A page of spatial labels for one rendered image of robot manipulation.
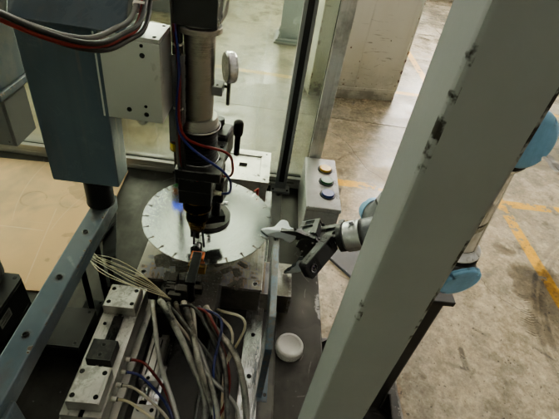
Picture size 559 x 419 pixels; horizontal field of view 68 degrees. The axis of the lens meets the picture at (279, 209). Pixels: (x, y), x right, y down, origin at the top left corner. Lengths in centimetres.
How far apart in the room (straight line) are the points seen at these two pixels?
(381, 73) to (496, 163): 412
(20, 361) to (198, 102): 48
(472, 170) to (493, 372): 212
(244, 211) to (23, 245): 64
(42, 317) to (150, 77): 44
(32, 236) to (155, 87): 86
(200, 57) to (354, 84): 364
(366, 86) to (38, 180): 333
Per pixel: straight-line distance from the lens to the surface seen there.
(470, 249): 111
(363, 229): 98
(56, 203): 149
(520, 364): 241
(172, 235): 103
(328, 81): 135
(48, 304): 82
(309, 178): 136
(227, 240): 102
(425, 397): 206
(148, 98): 64
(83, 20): 62
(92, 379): 90
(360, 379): 31
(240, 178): 130
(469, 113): 18
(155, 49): 61
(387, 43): 421
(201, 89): 68
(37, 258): 132
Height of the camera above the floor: 167
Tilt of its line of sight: 39 degrees down
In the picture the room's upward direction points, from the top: 10 degrees clockwise
